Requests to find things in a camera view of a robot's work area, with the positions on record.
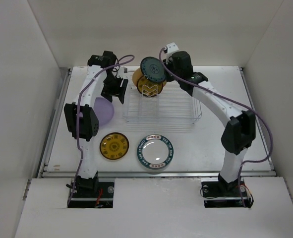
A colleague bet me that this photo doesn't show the green rim white plate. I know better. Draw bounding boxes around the green rim white plate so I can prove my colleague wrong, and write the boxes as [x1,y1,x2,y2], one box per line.
[136,134,174,170]

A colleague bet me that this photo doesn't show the purple cable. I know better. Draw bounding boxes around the purple cable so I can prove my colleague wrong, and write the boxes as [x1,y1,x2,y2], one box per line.
[159,47,274,206]
[69,55,135,196]

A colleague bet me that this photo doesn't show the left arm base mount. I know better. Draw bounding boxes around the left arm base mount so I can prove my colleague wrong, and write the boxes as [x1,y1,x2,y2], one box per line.
[66,176,115,209]

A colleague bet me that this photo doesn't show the yellow brown patterned plate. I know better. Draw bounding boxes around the yellow brown patterned plate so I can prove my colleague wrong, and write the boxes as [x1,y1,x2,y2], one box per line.
[99,132,129,161]
[136,76,164,98]

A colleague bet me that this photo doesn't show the teal blue patterned plate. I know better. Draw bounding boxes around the teal blue patterned plate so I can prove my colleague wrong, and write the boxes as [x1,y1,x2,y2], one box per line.
[140,57,166,84]

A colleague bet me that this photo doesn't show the purple plastic plate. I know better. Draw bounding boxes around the purple plastic plate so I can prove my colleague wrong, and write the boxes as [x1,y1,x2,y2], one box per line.
[93,97,115,126]

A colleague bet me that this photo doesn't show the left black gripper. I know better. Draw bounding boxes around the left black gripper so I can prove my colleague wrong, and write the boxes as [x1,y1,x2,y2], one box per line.
[102,73,127,103]

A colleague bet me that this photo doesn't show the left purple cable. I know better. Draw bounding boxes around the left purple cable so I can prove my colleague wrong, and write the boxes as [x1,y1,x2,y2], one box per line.
[69,55,135,196]

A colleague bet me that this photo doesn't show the white wire dish rack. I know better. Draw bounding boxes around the white wire dish rack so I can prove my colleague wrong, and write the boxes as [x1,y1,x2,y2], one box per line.
[122,69,203,124]

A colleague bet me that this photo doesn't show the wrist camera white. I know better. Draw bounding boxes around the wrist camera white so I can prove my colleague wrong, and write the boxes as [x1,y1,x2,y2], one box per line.
[117,66,127,78]
[164,42,179,54]

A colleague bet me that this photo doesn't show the tan plastic plate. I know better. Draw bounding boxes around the tan plastic plate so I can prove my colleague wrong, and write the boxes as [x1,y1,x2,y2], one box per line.
[132,68,144,86]

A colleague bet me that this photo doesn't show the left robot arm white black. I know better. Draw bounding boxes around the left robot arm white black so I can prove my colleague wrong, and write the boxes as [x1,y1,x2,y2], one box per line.
[63,51,128,197]

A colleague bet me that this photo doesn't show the metal rail front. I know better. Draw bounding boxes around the metal rail front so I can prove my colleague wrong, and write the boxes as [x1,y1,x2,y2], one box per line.
[41,170,277,178]

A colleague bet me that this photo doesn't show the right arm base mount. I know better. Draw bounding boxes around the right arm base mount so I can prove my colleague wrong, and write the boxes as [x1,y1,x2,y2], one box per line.
[200,179,254,208]

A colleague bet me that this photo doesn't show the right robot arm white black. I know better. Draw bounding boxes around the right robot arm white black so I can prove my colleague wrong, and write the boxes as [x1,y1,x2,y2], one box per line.
[160,48,256,195]

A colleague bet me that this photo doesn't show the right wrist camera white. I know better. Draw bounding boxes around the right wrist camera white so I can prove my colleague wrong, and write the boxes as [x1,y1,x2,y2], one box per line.
[164,42,179,54]

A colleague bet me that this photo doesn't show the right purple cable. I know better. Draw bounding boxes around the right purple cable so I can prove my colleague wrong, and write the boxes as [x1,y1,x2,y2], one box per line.
[159,47,274,206]

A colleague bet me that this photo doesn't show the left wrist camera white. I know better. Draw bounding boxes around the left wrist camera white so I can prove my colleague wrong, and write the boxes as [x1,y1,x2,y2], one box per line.
[117,66,127,78]

